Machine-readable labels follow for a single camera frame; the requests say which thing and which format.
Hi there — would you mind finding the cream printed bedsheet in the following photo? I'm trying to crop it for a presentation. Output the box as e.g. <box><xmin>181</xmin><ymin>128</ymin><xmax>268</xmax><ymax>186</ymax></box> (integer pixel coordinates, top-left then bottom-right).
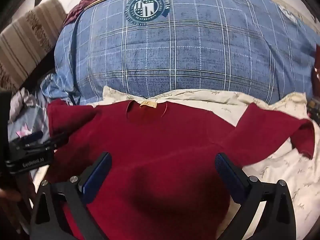
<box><xmin>30</xmin><ymin>85</ymin><xmax>320</xmax><ymax>240</ymax></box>

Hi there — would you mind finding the blue plaid quilt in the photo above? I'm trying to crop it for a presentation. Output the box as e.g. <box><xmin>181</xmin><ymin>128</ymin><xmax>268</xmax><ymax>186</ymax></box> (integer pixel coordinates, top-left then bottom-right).
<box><xmin>41</xmin><ymin>0</ymin><xmax>317</xmax><ymax>105</ymax></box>

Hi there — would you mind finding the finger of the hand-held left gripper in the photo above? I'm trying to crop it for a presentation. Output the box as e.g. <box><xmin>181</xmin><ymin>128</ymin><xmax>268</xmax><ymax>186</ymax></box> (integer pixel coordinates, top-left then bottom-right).
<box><xmin>11</xmin><ymin>130</ymin><xmax>43</xmax><ymax>145</ymax></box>
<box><xmin>26</xmin><ymin>132</ymin><xmax>68</xmax><ymax>153</ymax></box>

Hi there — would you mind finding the dark red knit sweater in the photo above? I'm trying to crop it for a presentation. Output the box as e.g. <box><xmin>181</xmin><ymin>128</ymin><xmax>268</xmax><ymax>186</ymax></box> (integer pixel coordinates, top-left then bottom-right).
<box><xmin>46</xmin><ymin>99</ymin><xmax>315</xmax><ymax>240</ymax></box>

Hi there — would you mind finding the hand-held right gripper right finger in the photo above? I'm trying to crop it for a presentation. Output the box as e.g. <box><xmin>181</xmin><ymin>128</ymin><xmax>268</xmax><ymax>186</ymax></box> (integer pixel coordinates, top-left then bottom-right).
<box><xmin>215</xmin><ymin>152</ymin><xmax>297</xmax><ymax>240</ymax></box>

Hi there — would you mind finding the person's left hand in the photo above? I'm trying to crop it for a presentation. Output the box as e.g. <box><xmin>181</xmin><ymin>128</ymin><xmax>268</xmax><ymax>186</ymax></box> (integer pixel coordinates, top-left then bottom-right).
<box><xmin>0</xmin><ymin>189</ymin><xmax>22</xmax><ymax>202</ymax></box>

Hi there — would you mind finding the grey plaid cloth, pink flower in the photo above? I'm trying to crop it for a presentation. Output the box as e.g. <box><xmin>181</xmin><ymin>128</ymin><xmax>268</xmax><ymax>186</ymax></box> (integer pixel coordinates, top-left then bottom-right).
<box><xmin>7</xmin><ymin>72</ymin><xmax>54</xmax><ymax>143</ymax></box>

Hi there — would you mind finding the dark red patterned cloth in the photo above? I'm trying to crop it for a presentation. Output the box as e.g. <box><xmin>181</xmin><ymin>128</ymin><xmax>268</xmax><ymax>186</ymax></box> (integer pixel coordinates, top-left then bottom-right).
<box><xmin>64</xmin><ymin>0</ymin><xmax>110</xmax><ymax>25</ymax></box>

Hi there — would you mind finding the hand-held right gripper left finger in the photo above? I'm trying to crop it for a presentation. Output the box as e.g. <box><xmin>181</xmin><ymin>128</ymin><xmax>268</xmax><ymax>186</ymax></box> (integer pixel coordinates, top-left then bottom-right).
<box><xmin>30</xmin><ymin>152</ymin><xmax>112</xmax><ymax>240</ymax></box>

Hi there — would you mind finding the beige striped headboard cushion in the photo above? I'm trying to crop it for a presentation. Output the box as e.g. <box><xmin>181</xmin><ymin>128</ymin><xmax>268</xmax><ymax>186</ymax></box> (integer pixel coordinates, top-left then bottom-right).
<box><xmin>0</xmin><ymin>0</ymin><xmax>67</xmax><ymax>90</ymax></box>

